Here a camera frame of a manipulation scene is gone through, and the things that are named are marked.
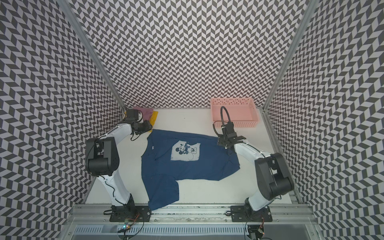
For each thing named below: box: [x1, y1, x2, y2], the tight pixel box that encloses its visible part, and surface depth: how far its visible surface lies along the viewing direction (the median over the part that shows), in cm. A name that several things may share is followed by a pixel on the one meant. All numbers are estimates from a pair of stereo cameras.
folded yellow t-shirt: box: [149, 110, 159, 132], surface depth 114 cm
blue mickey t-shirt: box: [141, 130, 240, 210], surface depth 91 cm
